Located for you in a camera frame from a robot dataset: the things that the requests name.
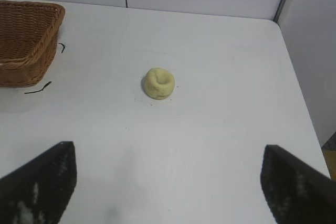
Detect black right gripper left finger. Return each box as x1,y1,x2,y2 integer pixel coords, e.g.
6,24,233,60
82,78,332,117
0,141,77,224

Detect pale yellow round fruit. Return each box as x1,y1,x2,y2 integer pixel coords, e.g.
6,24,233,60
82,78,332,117
143,67,176,101

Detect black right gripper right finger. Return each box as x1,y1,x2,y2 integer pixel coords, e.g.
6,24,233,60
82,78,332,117
260,144,336,224

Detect brown wicker basket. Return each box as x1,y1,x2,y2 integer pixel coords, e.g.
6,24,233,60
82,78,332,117
0,0,66,88

